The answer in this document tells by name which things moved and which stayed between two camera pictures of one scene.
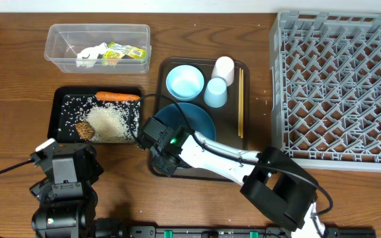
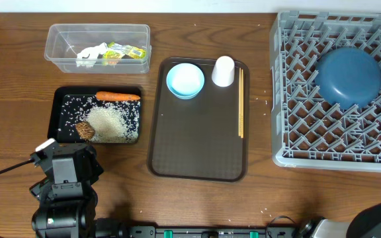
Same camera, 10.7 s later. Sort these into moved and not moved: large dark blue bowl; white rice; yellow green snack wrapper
Moved: large dark blue bowl
Not moved: yellow green snack wrapper; white rice
